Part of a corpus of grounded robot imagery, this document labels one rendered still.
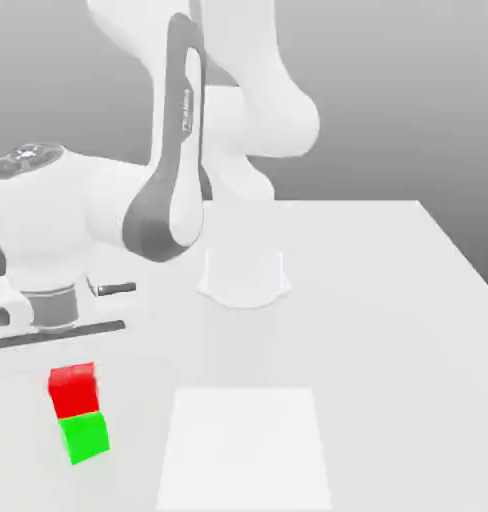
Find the small red cube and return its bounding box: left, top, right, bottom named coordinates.
left=47, top=361, right=101, bottom=421

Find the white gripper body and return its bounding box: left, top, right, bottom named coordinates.
left=0, top=318, right=129, bottom=363

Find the small green cube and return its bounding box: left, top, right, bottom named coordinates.
left=57, top=411, right=111, bottom=466

